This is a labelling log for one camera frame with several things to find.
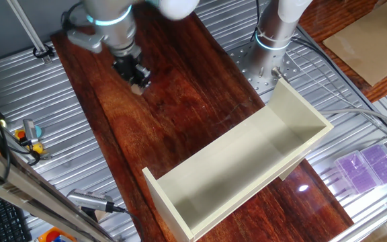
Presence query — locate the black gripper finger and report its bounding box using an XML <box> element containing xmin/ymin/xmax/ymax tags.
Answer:
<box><xmin>134</xmin><ymin>64</ymin><xmax>152</xmax><ymax>89</ymax></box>
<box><xmin>122</xmin><ymin>72</ymin><xmax>137</xmax><ymax>89</ymax></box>

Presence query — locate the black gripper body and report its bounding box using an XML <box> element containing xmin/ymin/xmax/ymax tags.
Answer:
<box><xmin>112</xmin><ymin>52</ymin><xmax>144</xmax><ymax>83</ymax></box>

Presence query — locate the small wooden cube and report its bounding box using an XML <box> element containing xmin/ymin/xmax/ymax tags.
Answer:
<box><xmin>130</xmin><ymin>83</ymin><xmax>146</xmax><ymax>96</ymax></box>

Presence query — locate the beige shelf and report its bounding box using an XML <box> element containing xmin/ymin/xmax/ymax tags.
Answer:
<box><xmin>142</xmin><ymin>77</ymin><xmax>335</xmax><ymax>242</ymax></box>

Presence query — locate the dark red wooden board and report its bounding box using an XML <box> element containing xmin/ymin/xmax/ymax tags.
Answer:
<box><xmin>50</xmin><ymin>1</ymin><xmax>355</xmax><ymax>242</ymax></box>

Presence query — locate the black pole clip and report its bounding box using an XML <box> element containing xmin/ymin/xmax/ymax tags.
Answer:
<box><xmin>32</xmin><ymin>43</ymin><xmax>56</xmax><ymax>60</ymax></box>

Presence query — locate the aluminium pole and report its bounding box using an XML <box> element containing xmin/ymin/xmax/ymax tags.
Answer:
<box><xmin>6</xmin><ymin>0</ymin><xmax>53</xmax><ymax>65</ymax></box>

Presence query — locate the small cardboard box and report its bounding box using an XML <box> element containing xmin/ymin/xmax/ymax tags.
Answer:
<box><xmin>92</xmin><ymin>210</ymin><xmax>111</xmax><ymax>223</ymax></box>

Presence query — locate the silver metal beam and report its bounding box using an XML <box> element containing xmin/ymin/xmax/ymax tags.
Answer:
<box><xmin>0</xmin><ymin>132</ymin><xmax>117</xmax><ymax>242</ymax></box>

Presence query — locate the orange emergency stop box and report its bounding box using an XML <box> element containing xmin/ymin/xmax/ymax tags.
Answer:
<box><xmin>37</xmin><ymin>227</ymin><xmax>77</xmax><ymax>242</ymax></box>

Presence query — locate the brown cardboard sheet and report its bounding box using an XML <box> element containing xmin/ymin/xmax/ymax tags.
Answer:
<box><xmin>322</xmin><ymin>0</ymin><xmax>387</xmax><ymax>87</ymax></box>

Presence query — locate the clear case with purple parts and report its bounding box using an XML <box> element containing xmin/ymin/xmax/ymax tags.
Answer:
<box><xmin>359</xmin><ymin>143</ymin><xmax>387</xmax><ymax>186</ymax></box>
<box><xmin>333</xmin><ymin>149</ymin><xmax>382</xmax><ymax>196</ymax></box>

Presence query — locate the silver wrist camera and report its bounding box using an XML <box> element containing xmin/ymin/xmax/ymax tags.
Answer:
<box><xmin>67</xmin><ymin>29</ymin><xmax>104</xmax><ymax>54</ymax></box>

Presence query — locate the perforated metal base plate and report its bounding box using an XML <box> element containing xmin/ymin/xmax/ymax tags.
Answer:
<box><xmin>227</xmin><ymin>39</ymin><xmax>304</xmax><ymax>95</ymax></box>

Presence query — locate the grey clamp mount with knob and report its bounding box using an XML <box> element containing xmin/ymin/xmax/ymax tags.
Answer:
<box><xmin>21</xmin><ymin>118</ymin><xmax>52</xmax><ymax>161</ymax></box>

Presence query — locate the black camera cable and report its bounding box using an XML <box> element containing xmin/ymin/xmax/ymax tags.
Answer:
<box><xmin>112</xmin><ymin>205</ymin><xmax>144</xmax><ymax>242</ymax></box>

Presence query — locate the thick grey base cable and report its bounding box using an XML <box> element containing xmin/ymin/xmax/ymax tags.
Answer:
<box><xmin>319</xmin><ymin>108</ymin><xmax>387</xmax><ymax>134</ymax></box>

